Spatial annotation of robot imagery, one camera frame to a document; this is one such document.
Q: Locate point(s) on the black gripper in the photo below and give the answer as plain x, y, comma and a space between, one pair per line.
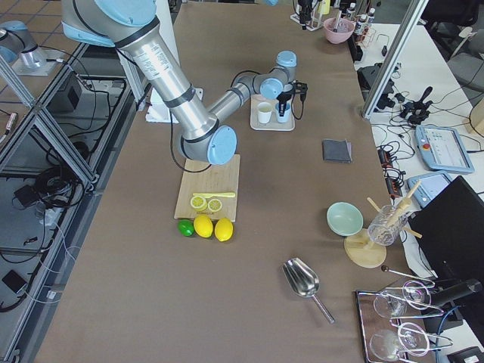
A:
283, 99
303, 17

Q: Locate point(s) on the blue cup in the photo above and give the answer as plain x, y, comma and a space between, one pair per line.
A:
285, 118

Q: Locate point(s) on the cream yellow cup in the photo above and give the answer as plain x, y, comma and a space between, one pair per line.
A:
264, 111

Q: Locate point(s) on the cream rectangular tray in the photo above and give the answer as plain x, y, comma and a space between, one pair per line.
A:
273, 125

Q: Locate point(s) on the wine glass rack tray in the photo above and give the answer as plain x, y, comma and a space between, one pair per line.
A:
391, 324

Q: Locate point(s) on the pink mixing bowl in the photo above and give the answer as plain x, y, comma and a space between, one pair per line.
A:
345, 29

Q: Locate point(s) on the grey folded cloth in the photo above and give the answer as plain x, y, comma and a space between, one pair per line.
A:
339, 151

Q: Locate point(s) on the bamboo cutting board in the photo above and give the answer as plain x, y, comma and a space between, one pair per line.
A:
217, 179

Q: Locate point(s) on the yellow plastic knife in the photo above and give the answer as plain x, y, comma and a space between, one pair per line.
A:
229, 194

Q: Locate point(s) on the lemon half right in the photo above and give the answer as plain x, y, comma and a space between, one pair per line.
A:
214, 205

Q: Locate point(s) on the lemon half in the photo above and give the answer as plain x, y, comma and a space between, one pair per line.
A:
198, 203
214, 205

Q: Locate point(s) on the lemon half left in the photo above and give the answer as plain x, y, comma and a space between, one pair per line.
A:
198, 203

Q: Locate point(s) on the mint green bowl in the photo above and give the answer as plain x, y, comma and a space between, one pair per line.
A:
344, 219

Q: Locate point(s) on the yellow lemon right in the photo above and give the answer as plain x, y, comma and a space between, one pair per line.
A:
224, 230

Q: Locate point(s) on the yellow lemon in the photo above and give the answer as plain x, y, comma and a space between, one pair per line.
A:
224, 230
203, 226

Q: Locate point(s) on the yellow lemon left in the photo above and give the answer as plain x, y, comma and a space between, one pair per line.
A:
203, 226

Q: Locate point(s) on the green lime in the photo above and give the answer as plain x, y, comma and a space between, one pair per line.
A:
186, 227

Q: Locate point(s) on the clear glass mug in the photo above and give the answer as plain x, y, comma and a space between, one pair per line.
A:
387, 225

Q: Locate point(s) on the blue teach pendant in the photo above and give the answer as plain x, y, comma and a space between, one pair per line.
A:
431, 184
441, 148

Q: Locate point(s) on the wooden cup stand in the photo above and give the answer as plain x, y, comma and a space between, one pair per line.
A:
366, 253

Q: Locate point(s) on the metal scoop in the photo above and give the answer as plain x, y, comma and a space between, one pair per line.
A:
305, 283

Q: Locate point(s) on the black monitor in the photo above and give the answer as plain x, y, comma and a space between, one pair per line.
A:
452, 232

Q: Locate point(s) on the upper wine glass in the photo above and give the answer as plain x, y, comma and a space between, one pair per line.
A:
394, 302

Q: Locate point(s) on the lower wine glass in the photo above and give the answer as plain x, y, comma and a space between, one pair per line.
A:
409, 339

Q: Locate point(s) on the white wire rack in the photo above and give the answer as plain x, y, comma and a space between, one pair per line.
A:
320, 9

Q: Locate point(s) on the copper wire bottle holder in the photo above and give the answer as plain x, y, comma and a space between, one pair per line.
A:
366, 37

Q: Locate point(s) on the aluminium frame post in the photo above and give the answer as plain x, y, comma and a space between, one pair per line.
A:
412, 16

